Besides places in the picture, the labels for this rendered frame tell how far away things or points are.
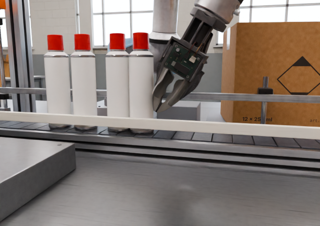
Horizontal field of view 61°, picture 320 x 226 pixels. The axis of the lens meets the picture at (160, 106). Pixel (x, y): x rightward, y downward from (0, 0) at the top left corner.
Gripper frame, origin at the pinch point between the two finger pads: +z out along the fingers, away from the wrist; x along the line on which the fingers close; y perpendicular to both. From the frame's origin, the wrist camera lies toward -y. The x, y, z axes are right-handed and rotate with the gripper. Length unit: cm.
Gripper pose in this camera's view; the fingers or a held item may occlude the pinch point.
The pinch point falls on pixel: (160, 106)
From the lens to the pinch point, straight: 57.3
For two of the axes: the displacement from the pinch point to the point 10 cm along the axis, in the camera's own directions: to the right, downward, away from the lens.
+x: 8.4, 5.3, -1.2
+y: -2.4, 1.6, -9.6
